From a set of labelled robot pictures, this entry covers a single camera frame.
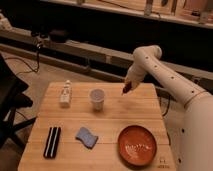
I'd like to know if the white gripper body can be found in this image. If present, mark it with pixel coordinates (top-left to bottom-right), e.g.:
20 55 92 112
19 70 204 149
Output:
124 66 146 84

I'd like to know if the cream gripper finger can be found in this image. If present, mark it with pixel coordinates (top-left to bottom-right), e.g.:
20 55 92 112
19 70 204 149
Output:
131 82 139 91

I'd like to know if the red pepper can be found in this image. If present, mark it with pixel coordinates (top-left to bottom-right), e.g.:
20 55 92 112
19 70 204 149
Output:
122 82 132 94

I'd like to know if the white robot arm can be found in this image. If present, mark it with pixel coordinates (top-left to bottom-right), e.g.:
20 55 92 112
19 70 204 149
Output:
122 45 213 171

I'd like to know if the orange ceramic bowl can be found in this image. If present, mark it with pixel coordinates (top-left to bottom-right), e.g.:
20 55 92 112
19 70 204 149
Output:
118 125 157 167

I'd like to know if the blue sponge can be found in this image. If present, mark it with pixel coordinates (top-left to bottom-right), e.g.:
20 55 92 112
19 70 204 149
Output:
75 127 98 149

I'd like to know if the small white bottle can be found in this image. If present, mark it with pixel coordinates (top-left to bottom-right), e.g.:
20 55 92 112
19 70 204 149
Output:
59 80 71 107

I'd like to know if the black power adapter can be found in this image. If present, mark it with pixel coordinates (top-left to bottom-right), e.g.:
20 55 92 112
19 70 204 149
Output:
49 30 68 43

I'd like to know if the black and white striped block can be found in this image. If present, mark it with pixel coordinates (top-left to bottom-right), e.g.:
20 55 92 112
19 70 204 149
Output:
43 127 61 159

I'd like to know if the black office chair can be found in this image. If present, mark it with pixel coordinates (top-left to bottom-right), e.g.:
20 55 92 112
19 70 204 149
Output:
0 54 36 149

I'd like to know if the black cable on floor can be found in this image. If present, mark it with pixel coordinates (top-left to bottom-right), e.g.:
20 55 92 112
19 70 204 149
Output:
3 43 43 76

